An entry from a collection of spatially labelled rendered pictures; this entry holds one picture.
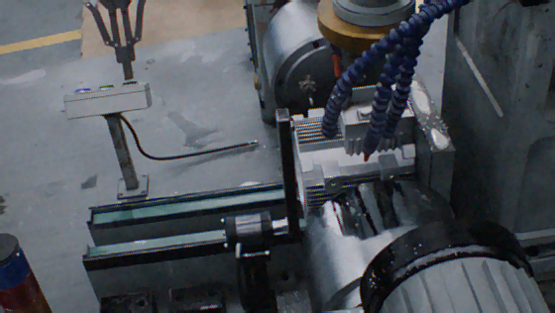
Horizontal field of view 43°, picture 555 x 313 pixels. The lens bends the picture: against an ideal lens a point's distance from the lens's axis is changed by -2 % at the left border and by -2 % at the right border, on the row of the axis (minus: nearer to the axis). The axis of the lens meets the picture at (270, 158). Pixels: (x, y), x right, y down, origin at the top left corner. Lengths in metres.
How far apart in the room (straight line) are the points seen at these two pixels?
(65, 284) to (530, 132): 0.94
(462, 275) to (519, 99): 0.46
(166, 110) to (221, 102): 0.14
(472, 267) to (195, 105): 1.27
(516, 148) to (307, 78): 0.47
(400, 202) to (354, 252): 0.11
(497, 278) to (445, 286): 0.05
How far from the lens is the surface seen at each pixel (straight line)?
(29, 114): 2.02
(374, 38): 1.08
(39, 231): 1.65
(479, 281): 0.71
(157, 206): 1.44
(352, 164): 1.25
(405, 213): 1.03
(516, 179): 1.22
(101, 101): 1.50
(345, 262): 1.00
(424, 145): 1.19
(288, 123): 1.06
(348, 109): 1.29
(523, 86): 1.10
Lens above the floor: 1.90
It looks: 41 degrees down
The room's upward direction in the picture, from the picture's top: 7 degrees counter-clockwise
